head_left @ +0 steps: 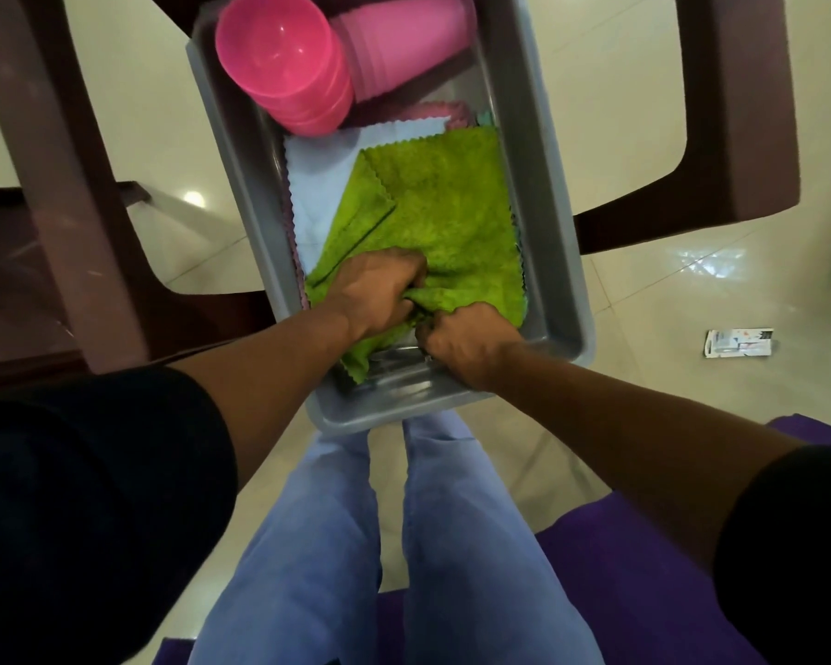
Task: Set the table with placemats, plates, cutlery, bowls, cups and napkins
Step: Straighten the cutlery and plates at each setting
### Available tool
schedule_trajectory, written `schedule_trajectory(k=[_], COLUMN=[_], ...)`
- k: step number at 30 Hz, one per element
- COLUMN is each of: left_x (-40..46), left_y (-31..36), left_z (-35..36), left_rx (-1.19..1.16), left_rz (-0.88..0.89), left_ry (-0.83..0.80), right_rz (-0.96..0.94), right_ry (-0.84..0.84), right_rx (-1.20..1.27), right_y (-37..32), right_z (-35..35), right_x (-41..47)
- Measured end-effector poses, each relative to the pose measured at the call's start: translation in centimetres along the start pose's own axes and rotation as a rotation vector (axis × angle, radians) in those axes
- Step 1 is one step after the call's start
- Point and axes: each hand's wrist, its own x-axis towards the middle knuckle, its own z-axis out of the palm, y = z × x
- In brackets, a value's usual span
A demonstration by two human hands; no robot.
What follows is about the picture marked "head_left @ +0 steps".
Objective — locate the person's right hand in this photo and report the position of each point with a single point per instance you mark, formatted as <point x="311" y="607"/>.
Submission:
<point x="471" y="346"/>

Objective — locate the person's left hand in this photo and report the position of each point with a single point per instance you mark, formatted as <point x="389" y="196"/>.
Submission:
<point x="374" y="290"/>

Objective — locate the bundle of steel cutlery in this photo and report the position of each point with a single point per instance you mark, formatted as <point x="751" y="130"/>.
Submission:
<point x="395" y="370"/>

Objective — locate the green ribbed mat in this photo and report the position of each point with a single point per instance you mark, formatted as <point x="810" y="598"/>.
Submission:
<point x="443" y="200"/>

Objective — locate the white camlin card package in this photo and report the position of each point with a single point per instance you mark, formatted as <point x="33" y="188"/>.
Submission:
<point x="737" y="342"/>

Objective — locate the person's right forearm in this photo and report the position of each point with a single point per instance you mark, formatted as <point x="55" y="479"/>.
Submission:
<point x="651" y="457"/>

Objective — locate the person's light blue trousers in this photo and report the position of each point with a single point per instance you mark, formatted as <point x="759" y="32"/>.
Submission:
<point x="471" y="547"/>

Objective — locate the person's black shirt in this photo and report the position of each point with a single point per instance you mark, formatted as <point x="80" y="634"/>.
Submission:
<point x="76" y="512"/>

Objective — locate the grey plastic tub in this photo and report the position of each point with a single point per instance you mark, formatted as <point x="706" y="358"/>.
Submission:
<point x="547" y="270"/>

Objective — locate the teal zigzag edged cloth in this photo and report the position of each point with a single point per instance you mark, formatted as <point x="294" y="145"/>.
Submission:
<point x="485" y="119"/>

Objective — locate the stack of pink cups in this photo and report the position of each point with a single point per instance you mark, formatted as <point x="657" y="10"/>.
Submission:
<point x="402" y="41"/>

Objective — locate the purple tablecloth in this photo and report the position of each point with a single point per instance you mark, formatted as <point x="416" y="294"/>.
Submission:
<point x="630" y="602"/>

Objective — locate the brown plastic armchair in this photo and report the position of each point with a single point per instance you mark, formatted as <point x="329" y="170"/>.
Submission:
<point x="14" y="283"/>
<point x="734" y="131"/>

